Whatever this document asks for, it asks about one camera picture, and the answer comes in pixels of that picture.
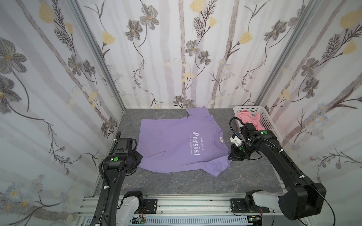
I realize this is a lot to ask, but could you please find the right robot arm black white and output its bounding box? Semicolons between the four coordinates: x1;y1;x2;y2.
228;117;327;220

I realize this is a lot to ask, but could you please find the small circuit board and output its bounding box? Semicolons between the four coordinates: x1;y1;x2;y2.
247;215;263;226
132;217;147;224

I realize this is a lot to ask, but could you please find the white plastic laundry basket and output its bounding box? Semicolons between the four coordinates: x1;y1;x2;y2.
233;105;283;143

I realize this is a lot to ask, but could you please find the small circuit board left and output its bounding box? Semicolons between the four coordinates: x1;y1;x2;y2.
132;217;147;224

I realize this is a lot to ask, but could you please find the small circuit board right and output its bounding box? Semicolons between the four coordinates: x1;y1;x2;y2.
247;215;263;226

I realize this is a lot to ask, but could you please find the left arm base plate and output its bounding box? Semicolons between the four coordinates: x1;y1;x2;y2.
135;199;158;215

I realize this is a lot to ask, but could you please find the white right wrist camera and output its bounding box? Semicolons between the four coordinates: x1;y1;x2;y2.
230;136;243;147

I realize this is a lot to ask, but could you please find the pink t-shirt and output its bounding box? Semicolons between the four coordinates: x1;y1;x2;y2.
237;111;265;131

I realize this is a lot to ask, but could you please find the white ventilation grille strip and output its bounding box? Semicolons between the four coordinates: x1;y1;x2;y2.
126;215;253;226

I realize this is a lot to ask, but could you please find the purple t-shirt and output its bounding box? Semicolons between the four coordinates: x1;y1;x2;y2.
137;107;231;177

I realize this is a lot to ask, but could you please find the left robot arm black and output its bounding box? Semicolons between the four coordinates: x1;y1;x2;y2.
90;132;143;226

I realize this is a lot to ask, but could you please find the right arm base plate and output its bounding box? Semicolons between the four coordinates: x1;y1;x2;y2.
230;198;270;214

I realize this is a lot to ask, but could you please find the aluminium front rail frame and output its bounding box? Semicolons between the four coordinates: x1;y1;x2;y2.
76;193;312;226

